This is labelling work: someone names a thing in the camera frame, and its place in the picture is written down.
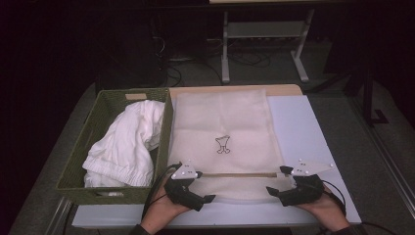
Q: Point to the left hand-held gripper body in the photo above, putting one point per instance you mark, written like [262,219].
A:
[184,171]

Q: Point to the black metal stand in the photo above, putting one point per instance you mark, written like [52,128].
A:
[368,98]

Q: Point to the person's left hand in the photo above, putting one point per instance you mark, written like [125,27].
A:
[163,212]

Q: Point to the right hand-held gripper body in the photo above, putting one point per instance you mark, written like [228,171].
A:
[303,191]

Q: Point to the aluminium frame rail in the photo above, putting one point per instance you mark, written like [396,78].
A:
[393,173]
[58,215]

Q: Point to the white metal desk frame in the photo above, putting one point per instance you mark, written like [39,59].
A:
[225,49]

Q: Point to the white table mat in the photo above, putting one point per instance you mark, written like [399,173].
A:
[300,130]

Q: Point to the green woven basket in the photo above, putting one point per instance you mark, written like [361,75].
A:
[98,130]

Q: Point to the person's right hand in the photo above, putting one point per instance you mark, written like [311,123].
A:
[326,210]

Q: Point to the white garment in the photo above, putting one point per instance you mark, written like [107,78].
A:
[130,153]

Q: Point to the cream zippered laundry bag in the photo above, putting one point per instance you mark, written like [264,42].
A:
[221,114]

